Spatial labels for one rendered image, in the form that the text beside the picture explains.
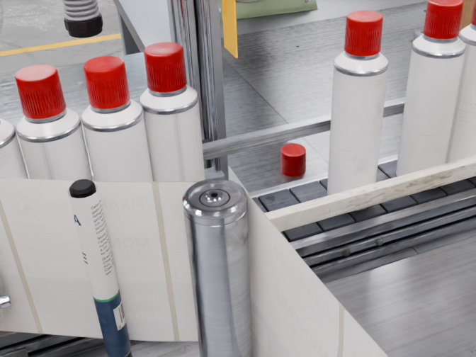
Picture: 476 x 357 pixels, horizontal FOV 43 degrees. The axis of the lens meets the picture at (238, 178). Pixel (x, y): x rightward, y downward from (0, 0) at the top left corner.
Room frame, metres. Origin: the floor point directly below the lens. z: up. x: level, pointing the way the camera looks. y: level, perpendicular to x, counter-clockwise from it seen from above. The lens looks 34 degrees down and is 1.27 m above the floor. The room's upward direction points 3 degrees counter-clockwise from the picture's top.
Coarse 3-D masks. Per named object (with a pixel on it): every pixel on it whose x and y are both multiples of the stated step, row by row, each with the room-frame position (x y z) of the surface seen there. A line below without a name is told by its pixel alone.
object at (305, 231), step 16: (384, 176) 0.57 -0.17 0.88; (288, 192) 0.55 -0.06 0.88; (304, 192) 0.55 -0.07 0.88; (320, 192) 0.55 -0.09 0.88; (432, 192) 0.53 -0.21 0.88; (448, 192) 0.53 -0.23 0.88; (272, 208) 0.52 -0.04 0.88; (368, 208) 0.51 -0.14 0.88; (384, 208) 0.51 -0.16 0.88; (400, 208) 0.51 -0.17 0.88; (320, 224) 0.49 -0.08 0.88; (336, 224) 0.49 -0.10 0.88; (288, 240) 0.47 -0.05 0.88
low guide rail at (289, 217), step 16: (464, 160) 0.54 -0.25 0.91; (400, 176) 0.52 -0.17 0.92; (416, 176) 0.52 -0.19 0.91; (432, 176) 0.52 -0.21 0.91; (448, 176) 0.53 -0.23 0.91; (464, 176) 0.53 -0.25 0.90; (352, 192) 0.49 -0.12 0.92; (368, 192) 0.49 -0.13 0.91; (384, 192) 0.50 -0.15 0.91; (400, 192) 0.51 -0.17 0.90; (416, 192) 0.51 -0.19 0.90; (288, 208) 0.47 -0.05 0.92; (304, 208) 0.47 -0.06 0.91; (320, 208) 0.47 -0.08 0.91; (336, 208) 0.48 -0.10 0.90; (352, 208) 0.49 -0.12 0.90; (288, 224) 0.46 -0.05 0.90; (304, 224) 0.47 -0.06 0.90
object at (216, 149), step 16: (384, 112) 0.59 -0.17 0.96; (400, 112) 0.59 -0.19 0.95; (272, 128) 0.55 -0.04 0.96; (288, 128) 0.55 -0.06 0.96; (304, 128) 0.55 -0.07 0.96; (320, 128) 0.56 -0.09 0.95; (208, 144) 0.52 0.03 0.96; (224, 144) 0.52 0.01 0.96; (240, 144) 0.53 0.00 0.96; (256, 144) 0.53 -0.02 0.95
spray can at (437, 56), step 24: (432, 0) 0.56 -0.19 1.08; (456, 0) 0.56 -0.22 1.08; (432, 24) 0.55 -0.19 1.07; (456, 24) 0.55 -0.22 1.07; (432, 48) 0.55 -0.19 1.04; (456, 48) 0.54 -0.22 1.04; (432, 72) 0.54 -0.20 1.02; (456, 72) 0.54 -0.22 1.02; (408, 96) 0.56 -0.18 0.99; (432, 96) 0.54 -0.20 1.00; (456, 96) 0.55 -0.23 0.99; (408, 120) 0.55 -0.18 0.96; (432, 120) 0.54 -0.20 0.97; (408, 144) 0.55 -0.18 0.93; (432, 144) 0.54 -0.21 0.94; (408, 168) 0.55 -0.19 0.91
